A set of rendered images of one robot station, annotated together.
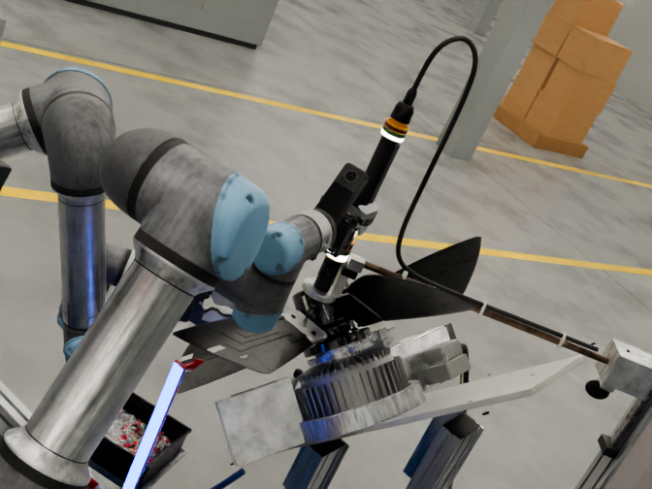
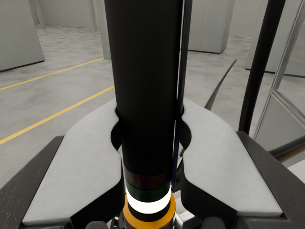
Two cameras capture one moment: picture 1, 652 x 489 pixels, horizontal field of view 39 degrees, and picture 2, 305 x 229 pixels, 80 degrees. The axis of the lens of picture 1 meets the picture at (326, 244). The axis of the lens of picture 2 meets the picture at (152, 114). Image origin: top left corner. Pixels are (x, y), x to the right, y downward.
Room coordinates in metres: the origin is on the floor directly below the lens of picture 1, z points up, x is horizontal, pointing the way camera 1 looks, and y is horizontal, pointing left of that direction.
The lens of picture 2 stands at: (1.50, 0.00, 1.53)
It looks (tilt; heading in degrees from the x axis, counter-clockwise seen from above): 31 degrees down; 341
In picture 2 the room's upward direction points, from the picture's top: straight up
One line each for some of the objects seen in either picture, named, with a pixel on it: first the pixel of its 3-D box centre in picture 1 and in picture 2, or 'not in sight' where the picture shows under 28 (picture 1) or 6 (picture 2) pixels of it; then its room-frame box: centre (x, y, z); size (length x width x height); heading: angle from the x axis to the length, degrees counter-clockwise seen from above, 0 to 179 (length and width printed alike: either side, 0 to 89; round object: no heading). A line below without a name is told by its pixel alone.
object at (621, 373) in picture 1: (631, 370); not in sight; (1.67, -0.65, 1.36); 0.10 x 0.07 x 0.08; 98
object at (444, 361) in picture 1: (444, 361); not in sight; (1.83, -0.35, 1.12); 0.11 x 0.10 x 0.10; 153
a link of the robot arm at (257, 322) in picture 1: (255, 290); not in sight; (1.32, 0.07, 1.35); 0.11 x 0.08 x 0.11; 72
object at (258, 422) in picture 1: (261, 420); not in sight; (1.53, -0.03, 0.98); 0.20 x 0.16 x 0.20; 63
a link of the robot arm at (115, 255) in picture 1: (96, 259); not in sight; (1.50, 0.38, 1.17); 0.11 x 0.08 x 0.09; 100
